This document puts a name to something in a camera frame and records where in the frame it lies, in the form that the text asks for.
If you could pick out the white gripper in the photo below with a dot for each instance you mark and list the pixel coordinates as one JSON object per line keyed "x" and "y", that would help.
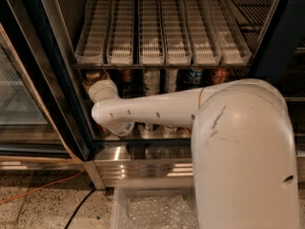
{"x": 101, "y": 88}

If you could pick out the orange tan can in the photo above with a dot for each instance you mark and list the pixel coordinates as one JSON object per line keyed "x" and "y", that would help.
{"x": 187, "y": 130}
{"x": 93, "y": 76}

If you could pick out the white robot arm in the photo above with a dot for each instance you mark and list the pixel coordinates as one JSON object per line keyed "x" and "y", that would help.
{"x": 243, "y": 148}

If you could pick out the small orange can rear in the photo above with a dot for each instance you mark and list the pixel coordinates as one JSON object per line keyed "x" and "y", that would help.
{"x": 126, "y": 75}

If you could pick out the red can bottom left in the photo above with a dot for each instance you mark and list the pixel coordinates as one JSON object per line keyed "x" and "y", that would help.
{"x": 102, "y": 130}

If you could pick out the clear shelf tray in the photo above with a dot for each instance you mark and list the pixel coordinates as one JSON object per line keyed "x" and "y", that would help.
{"x": 177, "y": 45}
{"x": 230, "y": 39}
{"x": 91, "y": 45}
{"x": 204, "y": 44}
{"x": 120, "y": 44}
{"x": 151, "y": 51}

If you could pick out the white green can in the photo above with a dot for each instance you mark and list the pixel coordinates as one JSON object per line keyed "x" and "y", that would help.
{"x": 151, "y": 82}

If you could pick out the white silver can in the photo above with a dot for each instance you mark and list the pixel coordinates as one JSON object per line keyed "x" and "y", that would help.
{"x": 170, "y": 80}

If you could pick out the glass fridge door left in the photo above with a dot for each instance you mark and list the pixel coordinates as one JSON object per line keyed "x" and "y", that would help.
{"x": 32, "y": 128}

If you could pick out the orange tan can bottom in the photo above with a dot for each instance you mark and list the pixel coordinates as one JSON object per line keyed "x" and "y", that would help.
{"x": 187, "y": 130}

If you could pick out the blue can middle shelf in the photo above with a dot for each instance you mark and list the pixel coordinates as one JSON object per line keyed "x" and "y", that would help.
{"x": 193, "y": 79}

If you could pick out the orange red can right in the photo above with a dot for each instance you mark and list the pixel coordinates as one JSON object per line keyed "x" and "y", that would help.
{"x": 219, "y": 76}

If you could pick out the clear plastic bin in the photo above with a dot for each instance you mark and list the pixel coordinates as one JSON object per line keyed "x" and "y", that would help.
{"x": 154, "y": 203}

